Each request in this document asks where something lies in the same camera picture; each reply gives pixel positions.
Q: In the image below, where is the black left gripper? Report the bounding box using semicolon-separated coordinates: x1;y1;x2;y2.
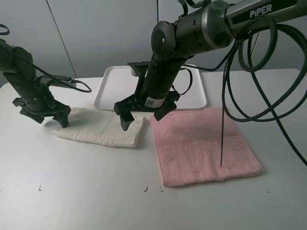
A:
12;98;71;127

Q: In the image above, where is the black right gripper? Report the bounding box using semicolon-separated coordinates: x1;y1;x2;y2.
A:
114;91;180;131

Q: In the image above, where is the cream white towel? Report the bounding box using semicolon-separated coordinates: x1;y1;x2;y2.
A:
53;107;146;148

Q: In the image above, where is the pink towel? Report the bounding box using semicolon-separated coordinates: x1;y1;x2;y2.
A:
150;108;264;187

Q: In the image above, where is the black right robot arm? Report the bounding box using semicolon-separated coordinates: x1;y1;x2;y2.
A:
114;0;307;130

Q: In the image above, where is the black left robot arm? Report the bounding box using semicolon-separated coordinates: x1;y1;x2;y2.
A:
0;39;71;127

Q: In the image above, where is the white rectangular plastic tray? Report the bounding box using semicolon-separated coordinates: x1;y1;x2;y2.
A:
94;66;207;111

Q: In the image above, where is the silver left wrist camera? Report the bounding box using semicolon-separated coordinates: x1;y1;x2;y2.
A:
40;75;76;88

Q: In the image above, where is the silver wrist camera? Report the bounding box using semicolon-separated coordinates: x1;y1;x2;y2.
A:
127;61;150;77
40;75;76;88

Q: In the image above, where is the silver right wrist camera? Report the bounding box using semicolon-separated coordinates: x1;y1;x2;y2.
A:
127;61;150;77

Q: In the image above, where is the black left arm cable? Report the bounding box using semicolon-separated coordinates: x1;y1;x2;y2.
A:
0;23;93;93

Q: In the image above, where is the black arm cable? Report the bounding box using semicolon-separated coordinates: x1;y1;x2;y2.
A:
0;23;93;93
172;0;307;168

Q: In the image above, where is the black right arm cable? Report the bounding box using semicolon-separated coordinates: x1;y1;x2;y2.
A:
172;0;307;168

